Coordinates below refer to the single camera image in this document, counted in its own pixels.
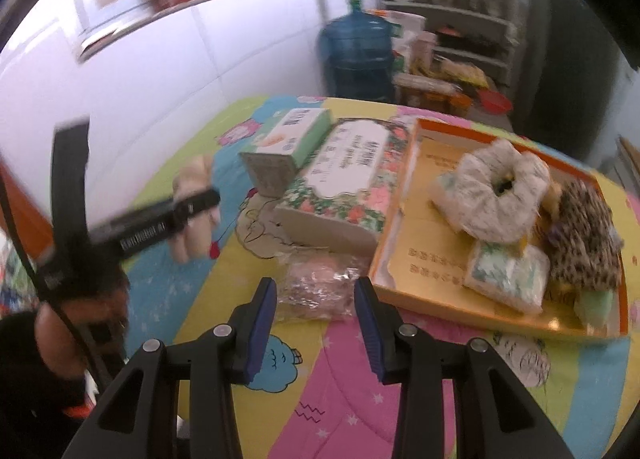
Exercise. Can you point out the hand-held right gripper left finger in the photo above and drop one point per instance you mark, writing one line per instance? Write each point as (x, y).
(261, 324)

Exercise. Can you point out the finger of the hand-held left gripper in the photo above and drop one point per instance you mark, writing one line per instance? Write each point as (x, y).
(197, 204)

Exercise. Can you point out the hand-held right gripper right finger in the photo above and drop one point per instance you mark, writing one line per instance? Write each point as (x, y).
(372, 331)

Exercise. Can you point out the small beige plush toy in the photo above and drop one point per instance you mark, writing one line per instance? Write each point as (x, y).
(195, 241)

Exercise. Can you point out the pink cloth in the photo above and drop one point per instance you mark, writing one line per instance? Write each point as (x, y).
(315, 284)

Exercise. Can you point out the orange cardboard box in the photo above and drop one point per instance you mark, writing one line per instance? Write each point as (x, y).
(430, 249)

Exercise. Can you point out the green cloth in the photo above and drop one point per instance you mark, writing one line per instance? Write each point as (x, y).
(595, 306)

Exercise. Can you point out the person's left forearm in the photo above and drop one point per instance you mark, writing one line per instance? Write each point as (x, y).
(25, 389)

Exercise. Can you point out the person's left hand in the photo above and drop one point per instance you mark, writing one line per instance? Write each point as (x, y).
(65, 334)

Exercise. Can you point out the green tissue box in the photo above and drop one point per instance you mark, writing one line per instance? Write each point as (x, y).
(295, 134)

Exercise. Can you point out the white green tissue pack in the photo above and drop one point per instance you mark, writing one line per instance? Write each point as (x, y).
(505, 279)

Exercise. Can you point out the white speckled fabric scrunchie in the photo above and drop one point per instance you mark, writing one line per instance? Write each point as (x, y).
(480, 221)

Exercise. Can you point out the floral tissue box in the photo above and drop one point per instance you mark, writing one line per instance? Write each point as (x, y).
(350, 174)

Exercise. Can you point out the blue water jug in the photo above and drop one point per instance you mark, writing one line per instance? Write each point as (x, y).
(355, 54)

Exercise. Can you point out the beige teddy bear purple dress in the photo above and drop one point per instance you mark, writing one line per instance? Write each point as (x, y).
(551, 199)

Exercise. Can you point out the leopard print cloth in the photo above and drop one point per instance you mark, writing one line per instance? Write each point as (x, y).
(585, 234)

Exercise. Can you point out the row of amber jars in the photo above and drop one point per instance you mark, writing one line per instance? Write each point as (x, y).
(435, 96)

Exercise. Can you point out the red plastic basin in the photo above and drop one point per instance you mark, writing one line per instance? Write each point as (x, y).
(494, 100)

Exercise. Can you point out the white food bag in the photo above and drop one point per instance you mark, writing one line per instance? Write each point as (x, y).
(412, 39)

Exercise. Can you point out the black pot red lid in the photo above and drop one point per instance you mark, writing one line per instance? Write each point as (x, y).
(452, 36)

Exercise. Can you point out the white storage shelf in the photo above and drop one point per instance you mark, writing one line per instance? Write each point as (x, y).
(450, 14)

